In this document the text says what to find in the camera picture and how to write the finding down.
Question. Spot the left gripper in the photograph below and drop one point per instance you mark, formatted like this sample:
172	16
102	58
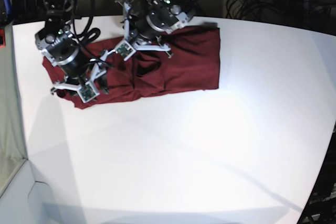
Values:
138	41

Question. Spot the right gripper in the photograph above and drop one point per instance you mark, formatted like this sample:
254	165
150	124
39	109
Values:
79	69

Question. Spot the dark red t-shirt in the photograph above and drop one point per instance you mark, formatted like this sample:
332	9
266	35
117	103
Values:
194	65

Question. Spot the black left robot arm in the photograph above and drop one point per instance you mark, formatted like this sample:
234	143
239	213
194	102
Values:
146	21

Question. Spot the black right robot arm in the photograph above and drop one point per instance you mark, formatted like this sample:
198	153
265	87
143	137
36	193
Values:
63	47

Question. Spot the green cloth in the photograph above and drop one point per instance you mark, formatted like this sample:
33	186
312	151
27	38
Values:
13	150

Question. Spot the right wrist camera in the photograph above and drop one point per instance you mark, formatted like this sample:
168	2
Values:
88	92

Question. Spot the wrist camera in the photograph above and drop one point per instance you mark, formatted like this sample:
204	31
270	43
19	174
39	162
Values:
88	92
125	50

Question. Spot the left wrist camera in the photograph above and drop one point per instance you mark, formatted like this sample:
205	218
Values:
125	50

